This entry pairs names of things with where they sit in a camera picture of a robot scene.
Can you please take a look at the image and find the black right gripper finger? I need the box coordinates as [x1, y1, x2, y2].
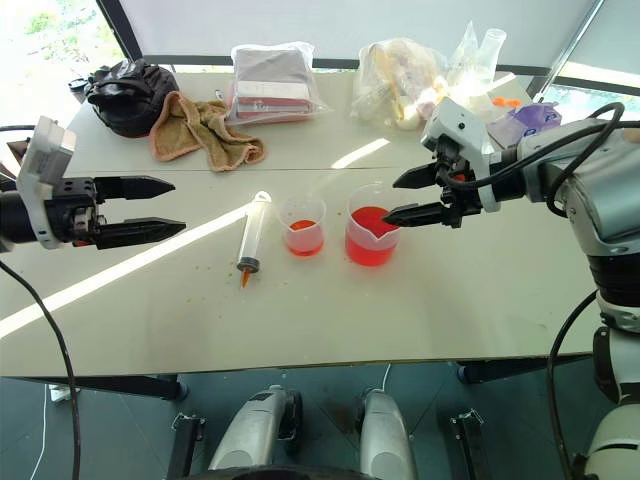
[392, 162, 442, 190]
[382, 199, 450, 229]

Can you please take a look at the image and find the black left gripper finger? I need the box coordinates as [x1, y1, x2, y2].
[94, 216, 187, 251]
[94, 174, 176, 203]

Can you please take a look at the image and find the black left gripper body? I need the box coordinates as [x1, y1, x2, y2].
[47, 176, 107, 250]

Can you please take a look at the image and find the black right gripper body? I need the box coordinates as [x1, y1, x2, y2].
[434, 137, 485, 230]

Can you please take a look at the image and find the large beaker with red liquid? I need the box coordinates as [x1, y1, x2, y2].
[344, 183, 402, 268]

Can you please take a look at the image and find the clear plastic syringe orange tip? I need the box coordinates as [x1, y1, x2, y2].
[235, 190, 273, 290]

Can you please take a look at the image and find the small beaker with red liquid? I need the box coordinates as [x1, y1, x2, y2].
[278, 196, 327, 259]

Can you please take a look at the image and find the tan crumpled towel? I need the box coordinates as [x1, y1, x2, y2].
[149, 90, 267, 174]

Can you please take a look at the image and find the black fabric bag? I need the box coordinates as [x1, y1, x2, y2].
[82, 58, 180, 139]

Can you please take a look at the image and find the plastic bag of pale items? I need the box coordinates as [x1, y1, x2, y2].
[349, 37, 450, 133]

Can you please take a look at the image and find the purple glove box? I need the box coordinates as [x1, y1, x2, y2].
[486, 101, 564, 149]

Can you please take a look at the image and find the clear glass conical flask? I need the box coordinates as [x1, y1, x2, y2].
[449, 28, 507, 112]

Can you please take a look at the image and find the plastic bag of folded cloths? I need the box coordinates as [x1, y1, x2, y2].
[224, 40, 334, 127]

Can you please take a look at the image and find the silver right robot leg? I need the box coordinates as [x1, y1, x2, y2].
[355, 388, 419, 480]

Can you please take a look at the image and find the silver robot leg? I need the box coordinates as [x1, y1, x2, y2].
[206, 384, 304, 472]
[355, 388, 419, 480]

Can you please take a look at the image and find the silver left robot leg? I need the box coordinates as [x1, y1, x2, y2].
[206, 384, 304, 472]

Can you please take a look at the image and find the dark rounded robot torso edge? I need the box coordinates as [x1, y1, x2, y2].
[198, 466, 372, 480]

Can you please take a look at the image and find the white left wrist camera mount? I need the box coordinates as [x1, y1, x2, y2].
[14, 115, 78, 250]

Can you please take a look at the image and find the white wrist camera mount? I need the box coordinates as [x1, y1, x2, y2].
[14, 115, 78, 250]
[420, 97, 502, 214]

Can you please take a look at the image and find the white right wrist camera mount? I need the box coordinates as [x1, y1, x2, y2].
[420, 97, 502, 214]

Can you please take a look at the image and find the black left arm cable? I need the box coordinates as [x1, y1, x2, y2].
[0, 259, 83, 480]

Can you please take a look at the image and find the black table frame beam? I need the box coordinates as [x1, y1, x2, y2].
[455, 355, 593, 386]
[0, 373, 187, 402]

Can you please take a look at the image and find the black window frame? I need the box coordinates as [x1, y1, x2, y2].
[93, 0, 640, 97]

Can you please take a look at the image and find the black floor stand post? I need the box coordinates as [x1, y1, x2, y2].
[171, 411, 207, 480]
[449, 408, 490, 480]

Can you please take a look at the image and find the white floor cable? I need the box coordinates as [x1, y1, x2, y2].
[28, 383, 71, 480]

